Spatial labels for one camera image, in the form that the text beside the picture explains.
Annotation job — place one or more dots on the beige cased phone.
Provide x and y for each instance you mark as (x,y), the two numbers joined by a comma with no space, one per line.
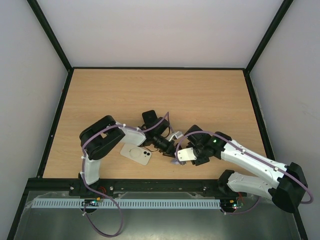
(135,153)

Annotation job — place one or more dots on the black frame post left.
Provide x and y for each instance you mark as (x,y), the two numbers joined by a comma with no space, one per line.
(38,12)

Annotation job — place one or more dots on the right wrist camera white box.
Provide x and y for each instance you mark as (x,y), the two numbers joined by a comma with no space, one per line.
(186,154)

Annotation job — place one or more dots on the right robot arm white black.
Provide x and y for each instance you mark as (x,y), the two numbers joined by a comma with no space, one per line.
(284,184)

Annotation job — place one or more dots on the black phone case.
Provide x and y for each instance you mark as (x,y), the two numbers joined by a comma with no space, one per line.
(150,118)

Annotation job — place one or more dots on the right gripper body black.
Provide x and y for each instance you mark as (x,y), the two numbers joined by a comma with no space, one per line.
(191,144)

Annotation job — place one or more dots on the black frame post right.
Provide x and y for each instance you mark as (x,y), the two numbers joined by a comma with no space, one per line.
(281,12)

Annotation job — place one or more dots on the light blue slotted cable duct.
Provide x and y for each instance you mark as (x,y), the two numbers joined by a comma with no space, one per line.
(73,203)

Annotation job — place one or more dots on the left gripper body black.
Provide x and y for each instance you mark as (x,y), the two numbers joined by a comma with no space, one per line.
(165,148)

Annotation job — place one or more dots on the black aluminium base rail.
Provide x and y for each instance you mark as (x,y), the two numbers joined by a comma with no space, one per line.
(75,187)

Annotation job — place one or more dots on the lilac phone case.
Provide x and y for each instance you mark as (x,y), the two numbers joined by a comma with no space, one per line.
(175,161)

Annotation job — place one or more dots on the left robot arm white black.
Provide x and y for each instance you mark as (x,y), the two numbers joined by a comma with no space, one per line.
(101,137)

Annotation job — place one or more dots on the black frame post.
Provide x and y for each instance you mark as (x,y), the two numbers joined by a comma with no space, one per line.
(281,12)
(38,12)

